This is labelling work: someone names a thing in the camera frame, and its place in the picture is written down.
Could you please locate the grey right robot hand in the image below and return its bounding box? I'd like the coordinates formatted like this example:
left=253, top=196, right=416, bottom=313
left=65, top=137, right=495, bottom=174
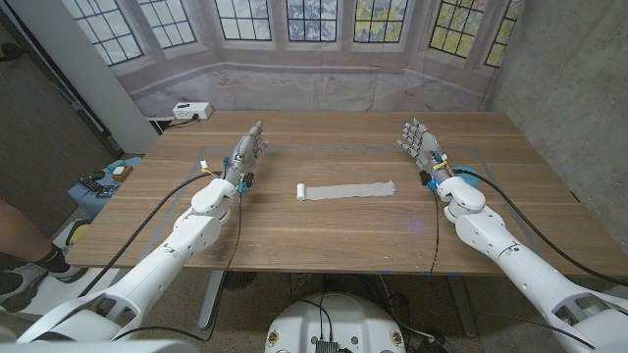
left=396, top=117, right=452, bottom=190

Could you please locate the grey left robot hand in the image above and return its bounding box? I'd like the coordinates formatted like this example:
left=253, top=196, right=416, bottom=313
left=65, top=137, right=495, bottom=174
left=223, top=120, right=270, bottom=193

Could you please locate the white gauze bandage strip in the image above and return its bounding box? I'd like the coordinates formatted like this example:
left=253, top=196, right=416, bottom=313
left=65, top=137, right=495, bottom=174
left=295, top=179, right=396, bottom=202

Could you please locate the white power strip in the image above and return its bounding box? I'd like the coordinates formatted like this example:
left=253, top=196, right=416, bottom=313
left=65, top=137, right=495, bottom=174
left=172, top=101, right=214, bottom=122

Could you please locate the printed window backdrop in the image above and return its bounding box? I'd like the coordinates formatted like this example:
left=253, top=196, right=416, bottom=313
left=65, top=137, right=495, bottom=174
left=61, top=0, right=524, bottom=119

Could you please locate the black round fan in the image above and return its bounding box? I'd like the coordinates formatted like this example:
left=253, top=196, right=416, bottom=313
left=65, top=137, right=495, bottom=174
left=221, top=271, right=258, bottom=291

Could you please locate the grey metal table leg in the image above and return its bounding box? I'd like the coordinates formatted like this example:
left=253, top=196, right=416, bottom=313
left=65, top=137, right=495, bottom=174
left=197, top=271, right=226, bottom=330
left=445, top=274, right=480, bottom=338

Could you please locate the yellow and black floor item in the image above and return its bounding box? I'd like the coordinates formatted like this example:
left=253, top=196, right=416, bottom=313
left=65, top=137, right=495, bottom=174
left=66, top=219, right=92, bottom=248

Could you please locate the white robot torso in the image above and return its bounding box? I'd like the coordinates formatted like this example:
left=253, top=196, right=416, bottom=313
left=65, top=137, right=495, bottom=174
left=264, top=292, right=407, bottom=353

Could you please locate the grey sneaker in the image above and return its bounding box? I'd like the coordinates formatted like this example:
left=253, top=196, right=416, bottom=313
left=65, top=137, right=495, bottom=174
left=0, top=262, right=50, bottom=314
left=48, top=264, right=89, bottom=284

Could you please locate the white floor mat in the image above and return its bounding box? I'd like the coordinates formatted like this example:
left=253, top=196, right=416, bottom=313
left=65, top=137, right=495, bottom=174
left=14, top=267, right=124, bottom=318

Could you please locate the person's bare leg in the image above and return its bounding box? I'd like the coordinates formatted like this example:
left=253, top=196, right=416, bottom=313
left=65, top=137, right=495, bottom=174
left=0, top=198, right=73, bottom=275

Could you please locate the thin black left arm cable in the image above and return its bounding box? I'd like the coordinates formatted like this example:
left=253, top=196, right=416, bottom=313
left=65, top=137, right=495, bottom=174
left=111, top=191, right=244, bottom=343

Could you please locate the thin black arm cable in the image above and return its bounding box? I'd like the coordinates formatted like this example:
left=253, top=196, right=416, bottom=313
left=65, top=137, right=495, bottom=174
left=111, top=191, right=244, bottom=343
left=427, top=190, right=441, bottom=315

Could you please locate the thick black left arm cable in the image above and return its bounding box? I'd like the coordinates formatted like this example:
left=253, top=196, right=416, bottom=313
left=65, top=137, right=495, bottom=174
left=77, top=171, right=223, bottom=298

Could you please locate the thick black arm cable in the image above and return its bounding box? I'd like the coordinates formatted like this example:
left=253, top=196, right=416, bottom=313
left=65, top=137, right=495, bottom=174
left=77, top=171, right=223, bottom=298
left=451, top=168, right=628, bottom=288

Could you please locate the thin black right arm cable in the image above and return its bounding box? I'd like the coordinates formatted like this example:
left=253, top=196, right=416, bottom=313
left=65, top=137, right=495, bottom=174
left=427, top=190, right=441, bottom=315

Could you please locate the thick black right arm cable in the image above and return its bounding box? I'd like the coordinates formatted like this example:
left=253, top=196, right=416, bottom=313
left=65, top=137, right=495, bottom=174
left=451, top=168, right=628, bottom=288

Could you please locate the white floor cable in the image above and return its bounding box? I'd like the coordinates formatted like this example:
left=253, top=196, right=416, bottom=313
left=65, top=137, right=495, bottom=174
left=377, top=274, right=437, bottom=343

